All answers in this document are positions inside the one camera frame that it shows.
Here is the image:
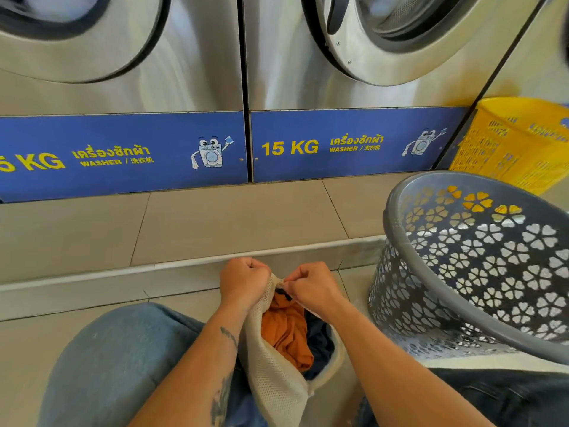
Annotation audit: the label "person's left forearm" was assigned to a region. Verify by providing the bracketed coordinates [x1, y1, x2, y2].
[127, 300, 255, 427]

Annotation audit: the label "person's blue jeans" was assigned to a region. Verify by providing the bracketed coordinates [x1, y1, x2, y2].
[38, 302, 569, 427]

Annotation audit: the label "yellow plastic laundry basket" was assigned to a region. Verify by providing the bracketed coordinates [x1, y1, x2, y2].
[449, 97, 569, 196]

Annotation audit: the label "steel washing machine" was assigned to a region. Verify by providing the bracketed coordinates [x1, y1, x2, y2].
[244, 0, 544, 183]
[438, 0, 569, 169]
[0, 0, 249, 203]

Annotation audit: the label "white mesh laundry bag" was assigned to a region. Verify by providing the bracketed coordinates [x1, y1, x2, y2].
[239, 273, 346, 427]

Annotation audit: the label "person's left hand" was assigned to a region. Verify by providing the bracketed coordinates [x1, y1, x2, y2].
[220, 257, 272, 311]

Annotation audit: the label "grey flower-cutout laundry basket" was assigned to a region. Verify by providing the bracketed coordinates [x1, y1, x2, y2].
[368, 171, 569, 366]

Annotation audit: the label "person's right forearm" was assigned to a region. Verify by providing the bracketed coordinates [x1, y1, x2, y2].
[321, 301, 496, 427]

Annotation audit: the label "blue washer base panel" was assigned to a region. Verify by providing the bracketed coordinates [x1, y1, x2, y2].
[250, 106, 469, 183]
[0, 112, 249, 203]

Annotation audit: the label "orange garment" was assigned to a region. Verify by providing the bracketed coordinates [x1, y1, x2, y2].
[261, 292, 314, 373]

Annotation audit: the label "dark blue garment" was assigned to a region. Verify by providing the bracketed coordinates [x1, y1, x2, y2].
[302, 309, 335, 381]

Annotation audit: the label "round washer door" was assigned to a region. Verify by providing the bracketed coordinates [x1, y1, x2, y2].
[0, 0, 173, 84]
[301, 0, 485, 87]

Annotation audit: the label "person's right hand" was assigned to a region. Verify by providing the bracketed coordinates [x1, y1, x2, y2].
[283, 261, 347, 324]

